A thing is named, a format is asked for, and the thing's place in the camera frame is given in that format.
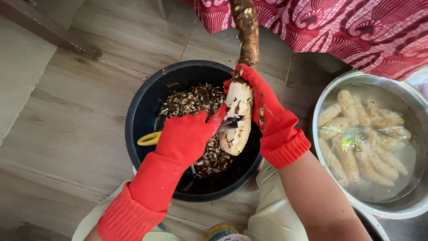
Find black plastic bucket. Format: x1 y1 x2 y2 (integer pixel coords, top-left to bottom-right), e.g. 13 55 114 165
125 60 265 203

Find large metal basin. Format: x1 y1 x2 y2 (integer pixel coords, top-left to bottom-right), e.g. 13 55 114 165
312 69 428 220

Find dark wooden bar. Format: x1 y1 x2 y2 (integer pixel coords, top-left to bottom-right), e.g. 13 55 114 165
0 0 103 61

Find yellow handled knife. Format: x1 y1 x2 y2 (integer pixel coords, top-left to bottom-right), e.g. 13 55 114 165
137 114 245 147

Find red patterned cloth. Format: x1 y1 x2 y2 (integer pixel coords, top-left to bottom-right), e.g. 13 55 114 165
181 0 428 82

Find person's left hand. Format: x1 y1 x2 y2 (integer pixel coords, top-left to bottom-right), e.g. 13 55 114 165
154 104 228 169

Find heap of cassava peels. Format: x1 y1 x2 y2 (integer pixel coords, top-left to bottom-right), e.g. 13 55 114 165
157 83 235 178

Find person's beige trousers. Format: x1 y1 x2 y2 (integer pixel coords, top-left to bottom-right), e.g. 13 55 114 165
72 161 309 241

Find white plastic item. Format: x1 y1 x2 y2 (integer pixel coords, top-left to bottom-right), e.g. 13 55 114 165
403 66 428 86

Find pile of peeled cassava pieces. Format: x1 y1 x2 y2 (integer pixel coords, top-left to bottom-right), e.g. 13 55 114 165
318 89 412 187

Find yellow tin can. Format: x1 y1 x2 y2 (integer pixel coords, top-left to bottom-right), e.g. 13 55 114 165
204 223 240 241

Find long brown cassava root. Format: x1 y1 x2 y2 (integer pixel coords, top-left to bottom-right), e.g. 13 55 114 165
219 0 261 157

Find person's right hand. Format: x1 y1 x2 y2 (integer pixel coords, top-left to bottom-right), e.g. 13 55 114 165
223 64 300 145

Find small metal bowl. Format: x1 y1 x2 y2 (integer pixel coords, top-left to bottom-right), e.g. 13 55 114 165
352 206 390 241

